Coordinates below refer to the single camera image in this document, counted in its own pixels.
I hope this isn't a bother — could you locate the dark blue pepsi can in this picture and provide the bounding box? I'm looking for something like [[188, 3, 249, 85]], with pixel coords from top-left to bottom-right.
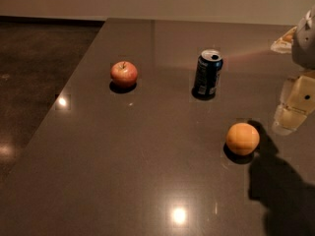
[[192, 49, 223, 99]]

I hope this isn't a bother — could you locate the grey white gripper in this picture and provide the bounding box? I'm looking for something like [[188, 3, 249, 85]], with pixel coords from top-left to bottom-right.
[[271, 5, 315, 136]]

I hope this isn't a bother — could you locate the red apple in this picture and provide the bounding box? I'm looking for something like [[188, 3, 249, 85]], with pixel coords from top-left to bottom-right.
[[110, 61, 138, 89]]

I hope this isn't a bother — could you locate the orange fruit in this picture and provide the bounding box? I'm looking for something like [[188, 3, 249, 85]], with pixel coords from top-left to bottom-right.
[[225, 123, 260, 156]]

